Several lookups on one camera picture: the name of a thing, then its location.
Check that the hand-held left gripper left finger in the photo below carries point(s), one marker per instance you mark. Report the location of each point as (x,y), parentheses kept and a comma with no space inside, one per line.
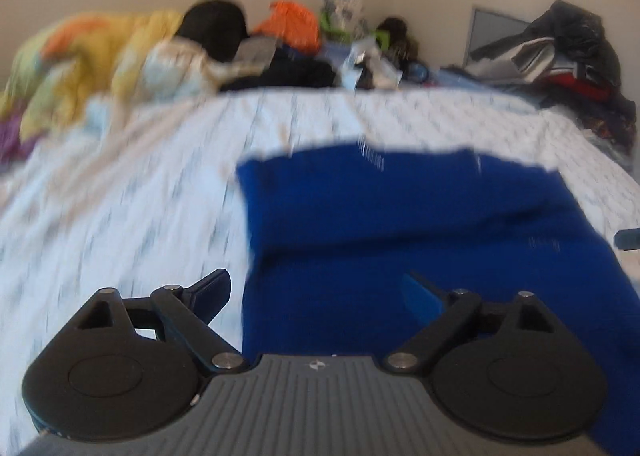
(212,293)

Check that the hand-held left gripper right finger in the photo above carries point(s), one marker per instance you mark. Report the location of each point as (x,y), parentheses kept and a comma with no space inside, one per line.
(422,301)

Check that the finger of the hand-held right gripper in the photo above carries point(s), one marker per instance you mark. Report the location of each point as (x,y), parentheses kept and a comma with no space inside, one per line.
(627,240)

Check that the blue fleece garment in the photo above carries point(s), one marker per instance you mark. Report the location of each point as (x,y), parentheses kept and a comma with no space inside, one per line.
(400,216)

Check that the pile of dark clothes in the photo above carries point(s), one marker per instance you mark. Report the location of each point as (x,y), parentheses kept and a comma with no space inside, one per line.
(565,50)

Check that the white script-print bedsheet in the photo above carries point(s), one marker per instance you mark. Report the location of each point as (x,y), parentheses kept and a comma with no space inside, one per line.
(150,186)

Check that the white crumpled cloth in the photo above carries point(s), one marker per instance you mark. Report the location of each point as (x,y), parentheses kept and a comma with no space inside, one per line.
(175,65)

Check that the dark navy clothing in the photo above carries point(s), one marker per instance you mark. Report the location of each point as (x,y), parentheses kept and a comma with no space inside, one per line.
(285,70)

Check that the clear plastic bags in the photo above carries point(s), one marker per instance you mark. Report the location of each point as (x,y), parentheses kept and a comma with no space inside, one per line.
(367,65)

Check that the grey framed board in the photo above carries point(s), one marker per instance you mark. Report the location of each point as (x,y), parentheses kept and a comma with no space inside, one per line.
(492,30)

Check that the purple cloth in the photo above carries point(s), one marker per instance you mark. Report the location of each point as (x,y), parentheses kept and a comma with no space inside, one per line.
(12,135)

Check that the small green plastic piece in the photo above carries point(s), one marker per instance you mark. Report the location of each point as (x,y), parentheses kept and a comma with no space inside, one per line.
(383,41)

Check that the brown plush toy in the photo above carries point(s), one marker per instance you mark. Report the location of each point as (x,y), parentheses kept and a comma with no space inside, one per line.
(397,38)

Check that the black cloth bundle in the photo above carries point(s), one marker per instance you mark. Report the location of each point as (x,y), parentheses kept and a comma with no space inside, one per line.
(212,25)

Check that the yellow and orange comforter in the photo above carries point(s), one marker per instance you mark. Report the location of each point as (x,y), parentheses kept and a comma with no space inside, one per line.
(90,50)

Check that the orange plastic bag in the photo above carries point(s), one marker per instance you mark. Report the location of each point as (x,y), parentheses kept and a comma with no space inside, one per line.
(292,25)

